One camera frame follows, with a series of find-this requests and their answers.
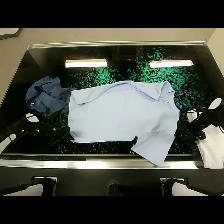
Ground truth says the dark blue shirt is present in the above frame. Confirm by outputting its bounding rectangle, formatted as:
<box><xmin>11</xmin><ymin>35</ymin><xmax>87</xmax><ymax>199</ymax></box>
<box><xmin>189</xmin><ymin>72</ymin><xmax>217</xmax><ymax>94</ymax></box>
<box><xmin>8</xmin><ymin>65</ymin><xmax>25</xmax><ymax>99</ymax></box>
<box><xmin>25</xmin><ymin>75</ymin><xmax>73</xmax><ymax>117</ymax></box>

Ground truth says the white garment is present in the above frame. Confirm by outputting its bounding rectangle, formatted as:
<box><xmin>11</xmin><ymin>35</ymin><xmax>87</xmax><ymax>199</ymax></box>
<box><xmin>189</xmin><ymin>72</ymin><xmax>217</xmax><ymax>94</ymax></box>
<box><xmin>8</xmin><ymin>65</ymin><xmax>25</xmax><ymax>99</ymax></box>
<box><xmin>195</xmin><ymin>125</ymin><xmax>224</xmax><ymax>170</ymax></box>

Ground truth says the light blue shirt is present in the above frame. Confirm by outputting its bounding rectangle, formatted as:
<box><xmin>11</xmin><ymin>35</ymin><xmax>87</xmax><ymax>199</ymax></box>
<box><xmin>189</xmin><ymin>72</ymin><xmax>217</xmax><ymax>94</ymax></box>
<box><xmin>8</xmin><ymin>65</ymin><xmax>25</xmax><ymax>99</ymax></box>
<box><xmin>67</xmin><ymin>79</ymin><xmax>181</xmax><ymax>168</ymax></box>

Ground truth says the silver frame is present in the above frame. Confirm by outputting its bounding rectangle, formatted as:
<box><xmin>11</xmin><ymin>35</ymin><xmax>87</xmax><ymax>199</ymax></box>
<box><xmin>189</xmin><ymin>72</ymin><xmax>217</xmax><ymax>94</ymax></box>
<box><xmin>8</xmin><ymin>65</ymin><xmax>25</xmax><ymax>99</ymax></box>
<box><xmin>0</xmin><ymin>157</ymin><xmax>224</xmax><ymax>197</ymax></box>

